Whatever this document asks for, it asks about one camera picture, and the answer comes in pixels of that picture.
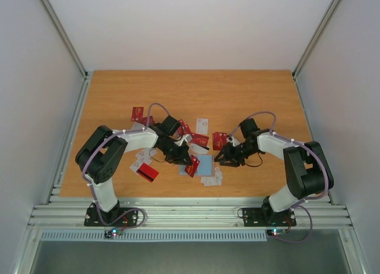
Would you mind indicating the white VIP card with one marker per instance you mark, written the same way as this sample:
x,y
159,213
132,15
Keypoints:
x,y
198,149

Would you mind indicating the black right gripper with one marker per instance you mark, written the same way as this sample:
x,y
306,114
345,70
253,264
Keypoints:
x,y
233,154

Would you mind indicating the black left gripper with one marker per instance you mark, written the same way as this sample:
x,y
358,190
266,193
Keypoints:
x,y
179,158

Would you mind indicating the white card pile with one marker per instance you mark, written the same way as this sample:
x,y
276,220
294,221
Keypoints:
x,y
214,180

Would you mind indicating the white card under arm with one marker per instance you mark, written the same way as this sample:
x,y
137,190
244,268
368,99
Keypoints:
x,y
143,156

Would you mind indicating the pink leather card holder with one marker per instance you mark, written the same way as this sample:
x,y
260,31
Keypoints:
x,y
206,165

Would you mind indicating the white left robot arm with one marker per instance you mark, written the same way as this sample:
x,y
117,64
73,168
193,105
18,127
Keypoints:
x,y
100,156

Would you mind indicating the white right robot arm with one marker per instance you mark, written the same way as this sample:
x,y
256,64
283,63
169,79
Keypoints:
x,y
308,176

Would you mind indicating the white blossom card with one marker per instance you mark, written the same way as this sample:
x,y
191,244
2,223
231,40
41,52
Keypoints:
x,y
202,126

